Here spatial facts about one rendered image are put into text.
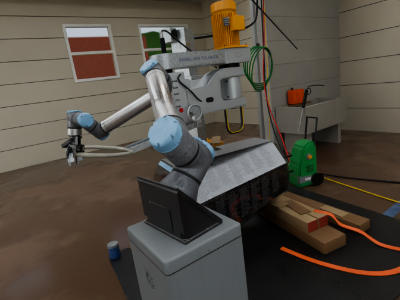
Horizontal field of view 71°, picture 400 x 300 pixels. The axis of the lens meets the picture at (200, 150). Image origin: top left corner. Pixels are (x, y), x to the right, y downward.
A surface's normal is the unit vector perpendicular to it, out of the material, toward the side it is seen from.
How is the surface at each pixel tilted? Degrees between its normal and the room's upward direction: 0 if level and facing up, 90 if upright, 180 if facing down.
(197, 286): 90
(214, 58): 90
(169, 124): 48
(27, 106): 90
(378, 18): 90
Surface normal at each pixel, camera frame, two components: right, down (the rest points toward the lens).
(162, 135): -0.48, -0.45
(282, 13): 0.58, 0.12
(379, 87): -0.80, 0.24
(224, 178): 0.25, -0.58
